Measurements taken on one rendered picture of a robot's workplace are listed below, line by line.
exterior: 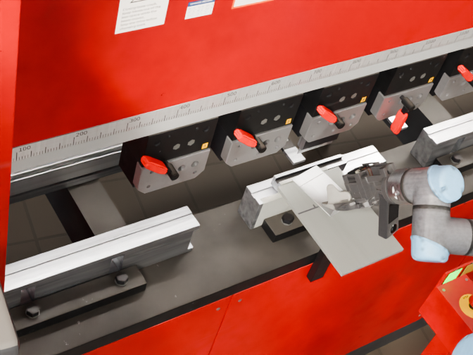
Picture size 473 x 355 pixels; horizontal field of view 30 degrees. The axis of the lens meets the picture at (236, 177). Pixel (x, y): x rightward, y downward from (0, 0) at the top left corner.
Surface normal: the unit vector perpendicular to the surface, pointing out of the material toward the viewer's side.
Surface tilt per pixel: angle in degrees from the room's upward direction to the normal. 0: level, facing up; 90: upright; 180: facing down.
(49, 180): 90
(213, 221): 0
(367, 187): 40
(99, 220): 0
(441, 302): 90
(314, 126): 90
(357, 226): 0
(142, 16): 90
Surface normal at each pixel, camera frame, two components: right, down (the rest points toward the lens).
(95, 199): 0.22, -0.64
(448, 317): -0.83, 0.26
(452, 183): 0.59, -0.07
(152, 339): 0.51, 0.72
